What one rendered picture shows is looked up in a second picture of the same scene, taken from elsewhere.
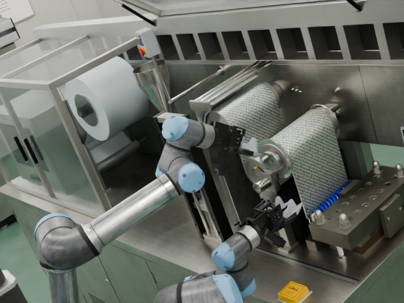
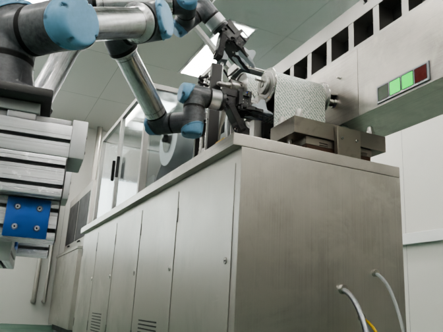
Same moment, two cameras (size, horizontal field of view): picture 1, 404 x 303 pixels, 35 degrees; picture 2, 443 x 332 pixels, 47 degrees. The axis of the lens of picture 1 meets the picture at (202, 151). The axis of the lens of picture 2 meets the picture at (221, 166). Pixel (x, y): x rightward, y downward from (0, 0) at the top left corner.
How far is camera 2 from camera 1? 1.82 m
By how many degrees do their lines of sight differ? 39
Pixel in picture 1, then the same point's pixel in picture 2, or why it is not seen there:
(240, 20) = (291, 58)
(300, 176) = (280, 99)
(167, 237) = not seen: hidden behind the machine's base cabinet
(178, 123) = not seen: outside the picture
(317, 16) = (338, 24)
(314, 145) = (302, 90)
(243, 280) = (192, 114)
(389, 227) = (340, 146)
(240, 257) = (198, 93)
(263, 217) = (233, 92)
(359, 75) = (356, 56)
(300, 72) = (318, 79)
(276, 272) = not seen: hidden behind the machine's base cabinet
